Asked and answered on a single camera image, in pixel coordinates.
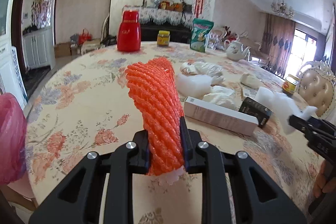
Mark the crystal chandelier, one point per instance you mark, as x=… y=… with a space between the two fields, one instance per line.
x=281 y=8

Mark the printed paper cup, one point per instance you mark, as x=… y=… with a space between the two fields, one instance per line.
x=188 y=69

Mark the brown patterned curtain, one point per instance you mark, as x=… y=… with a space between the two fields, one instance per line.
x=276 y=43

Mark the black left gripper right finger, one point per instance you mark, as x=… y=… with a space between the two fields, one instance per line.
x=235 y=186

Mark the white plastic bag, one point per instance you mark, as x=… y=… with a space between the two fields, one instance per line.
x=213 y=70

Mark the person right hand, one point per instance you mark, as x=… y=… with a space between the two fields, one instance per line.
x=320 y=184

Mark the pink plastic trash bag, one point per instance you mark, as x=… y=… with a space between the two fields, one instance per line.
x=13 y=133

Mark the white low cabinet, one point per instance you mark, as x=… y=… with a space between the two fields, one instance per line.
x=38 y=49

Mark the red gift bag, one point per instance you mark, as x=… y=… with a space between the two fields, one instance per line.
x=84 y=36

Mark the white floral teapot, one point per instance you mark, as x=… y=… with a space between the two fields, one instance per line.
x=234 y=50

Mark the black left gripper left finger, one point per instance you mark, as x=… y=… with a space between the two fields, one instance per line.
x=98 y=182

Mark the white tissue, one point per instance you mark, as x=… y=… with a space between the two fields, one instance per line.
x=221 y=96

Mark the black cosmetic box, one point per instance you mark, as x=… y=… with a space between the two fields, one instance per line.
x=253 y=108

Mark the long pink white box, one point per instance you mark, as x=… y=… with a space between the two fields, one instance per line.
x=219 y=116

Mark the crushed white paper cup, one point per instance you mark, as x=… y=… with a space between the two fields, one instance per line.
x=251 y=81

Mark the yellow label glass jar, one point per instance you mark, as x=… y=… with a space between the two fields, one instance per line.
x=163 y=38

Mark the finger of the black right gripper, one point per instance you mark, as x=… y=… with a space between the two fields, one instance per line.
x=302 y=125

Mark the white foam block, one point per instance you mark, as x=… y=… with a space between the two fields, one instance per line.
x=283 y=107

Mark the ornate beige leather chair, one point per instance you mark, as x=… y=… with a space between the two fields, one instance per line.
x=317 y=87

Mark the yellow lid jar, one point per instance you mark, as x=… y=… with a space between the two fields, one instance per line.
x=290 y=84

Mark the red thermos jug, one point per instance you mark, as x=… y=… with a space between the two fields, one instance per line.
x=129 y=33

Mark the floral lace covered sideboard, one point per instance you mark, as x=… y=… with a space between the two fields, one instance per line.
x=160 y=16

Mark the orange foam fruit net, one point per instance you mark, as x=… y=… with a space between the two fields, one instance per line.
x=152 y=88

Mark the cardboard box on floor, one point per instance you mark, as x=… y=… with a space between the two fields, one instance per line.
x=62 y=50

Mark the green snack bag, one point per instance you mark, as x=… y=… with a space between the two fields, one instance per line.
x=201 y=29

